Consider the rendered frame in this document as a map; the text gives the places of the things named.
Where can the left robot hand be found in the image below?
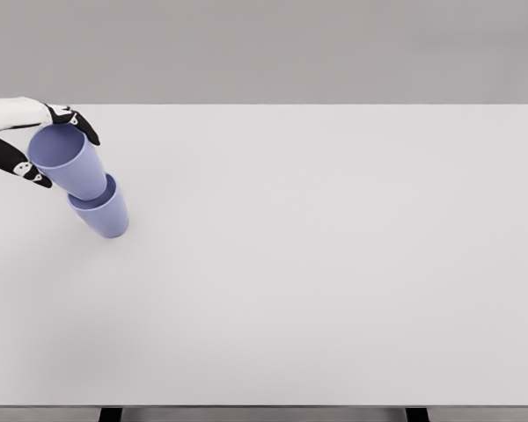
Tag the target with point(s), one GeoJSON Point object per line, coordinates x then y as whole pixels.
{"type": "Point", "coordinates": [13, 113]}

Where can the lavender plastic cup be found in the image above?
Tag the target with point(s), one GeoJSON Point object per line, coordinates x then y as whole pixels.
{"type": "Point", "coordinates": [72, 169]}
{"type": "Point", "coordinates": [107, 217]}

